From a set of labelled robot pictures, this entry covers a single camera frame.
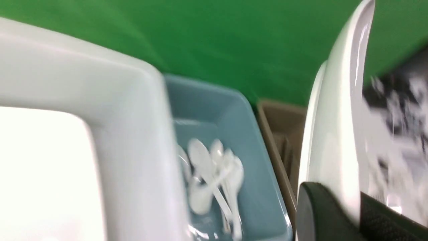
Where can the green backdrop cloth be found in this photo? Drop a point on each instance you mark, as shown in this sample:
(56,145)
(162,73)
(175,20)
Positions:
(263,48)

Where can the olive brown plastic bin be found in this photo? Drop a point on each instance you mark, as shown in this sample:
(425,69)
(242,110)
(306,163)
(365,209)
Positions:
(282,127)

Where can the small white square plate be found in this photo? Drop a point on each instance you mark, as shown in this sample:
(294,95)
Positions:
(333,132)

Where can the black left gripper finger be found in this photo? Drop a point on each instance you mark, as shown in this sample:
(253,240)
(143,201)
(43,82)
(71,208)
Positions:
(320,218)

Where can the teal plastic bin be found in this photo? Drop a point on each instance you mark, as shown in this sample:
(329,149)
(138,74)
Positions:
(207,112)

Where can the large white plastic tub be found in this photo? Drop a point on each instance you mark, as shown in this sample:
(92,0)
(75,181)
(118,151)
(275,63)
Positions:
(88,150)

